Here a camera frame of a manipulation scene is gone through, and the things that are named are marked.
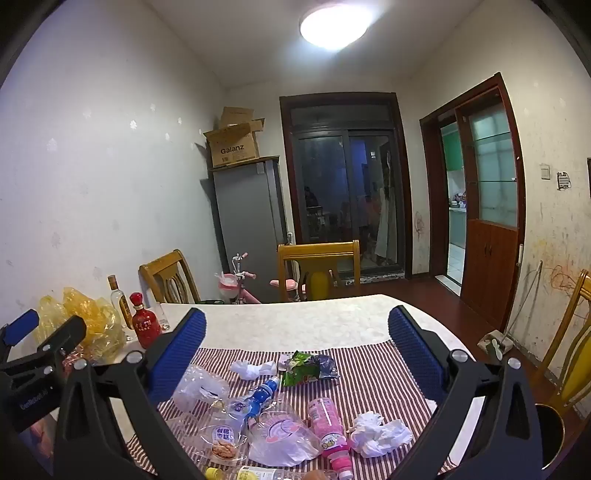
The dark glass sliding door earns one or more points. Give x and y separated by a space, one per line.
346 194

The red liquor bottle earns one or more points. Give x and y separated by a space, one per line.
145 325

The small open cardboard box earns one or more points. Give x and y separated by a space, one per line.
238 116

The large white tissue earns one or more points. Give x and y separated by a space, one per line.
367 421

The white face mask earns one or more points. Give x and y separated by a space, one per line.
392 436

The yellow plastic bag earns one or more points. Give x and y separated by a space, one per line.
99 323

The clear glass liquor bottle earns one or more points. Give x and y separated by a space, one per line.
119 300

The green snack bag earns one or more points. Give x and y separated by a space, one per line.
304 369

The large printed cardboard box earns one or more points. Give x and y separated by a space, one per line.
233 147

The green kitchen cabinet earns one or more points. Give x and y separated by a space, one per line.
453 147

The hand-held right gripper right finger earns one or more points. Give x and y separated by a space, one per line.
415 350

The clear bag with pink print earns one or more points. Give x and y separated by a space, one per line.
281 436

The small drinking glass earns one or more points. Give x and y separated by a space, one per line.
164 321

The black trash bin gold rim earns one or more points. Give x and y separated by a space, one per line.
551 434

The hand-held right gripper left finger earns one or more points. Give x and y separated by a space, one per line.
178 350

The wooden chair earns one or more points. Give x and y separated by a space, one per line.
575 369
166 277
318 256

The clear snack packet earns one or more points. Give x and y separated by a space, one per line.
221 445

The pink cartoon drink bottle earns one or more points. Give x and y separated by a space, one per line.
325 424

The white light switch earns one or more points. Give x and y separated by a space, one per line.
545 172

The pink children's tricycle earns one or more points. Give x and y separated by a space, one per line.
240 288

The blue cartoon drink bottle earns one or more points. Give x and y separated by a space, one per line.
258 397

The round ceiling lamp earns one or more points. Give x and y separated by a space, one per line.
334 23

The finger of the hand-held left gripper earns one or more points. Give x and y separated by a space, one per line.
21 326
67 333

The wooden door with glass panel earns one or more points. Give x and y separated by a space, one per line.
494 258

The clear bottle with yellow cap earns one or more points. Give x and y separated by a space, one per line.
258 474

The clear plastic bag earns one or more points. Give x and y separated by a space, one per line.
201 387

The red white striped cloth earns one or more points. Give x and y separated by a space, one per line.
369 378

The grey refrigerator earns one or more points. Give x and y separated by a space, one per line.
247 217

